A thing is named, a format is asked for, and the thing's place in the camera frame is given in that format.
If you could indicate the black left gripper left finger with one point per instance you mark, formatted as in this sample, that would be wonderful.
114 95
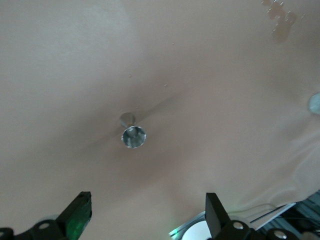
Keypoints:
75 217

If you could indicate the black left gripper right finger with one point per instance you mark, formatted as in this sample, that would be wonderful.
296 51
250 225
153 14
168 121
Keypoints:
217 220

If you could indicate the steel double jigger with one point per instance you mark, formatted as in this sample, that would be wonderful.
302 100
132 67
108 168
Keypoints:
133 136

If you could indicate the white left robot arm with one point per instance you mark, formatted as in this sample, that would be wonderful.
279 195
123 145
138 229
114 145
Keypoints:
197 232

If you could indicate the brown table cover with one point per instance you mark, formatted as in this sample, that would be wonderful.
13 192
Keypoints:
75 75

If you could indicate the green sleeved glass bottle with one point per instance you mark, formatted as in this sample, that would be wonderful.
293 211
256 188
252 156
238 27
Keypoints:
315 103

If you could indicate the spilled liquid puddle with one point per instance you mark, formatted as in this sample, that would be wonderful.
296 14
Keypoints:
280 32

